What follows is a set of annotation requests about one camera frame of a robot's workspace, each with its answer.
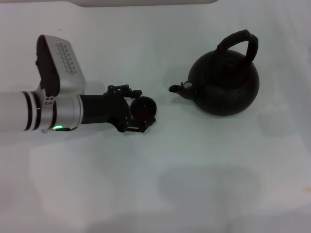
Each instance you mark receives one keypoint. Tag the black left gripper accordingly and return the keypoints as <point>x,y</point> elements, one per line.
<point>104,111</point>

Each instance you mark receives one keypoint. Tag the small dark teacup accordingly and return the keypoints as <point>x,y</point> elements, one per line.
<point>143,108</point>

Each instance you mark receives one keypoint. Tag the black round teapot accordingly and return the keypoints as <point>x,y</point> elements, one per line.
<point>226,89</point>

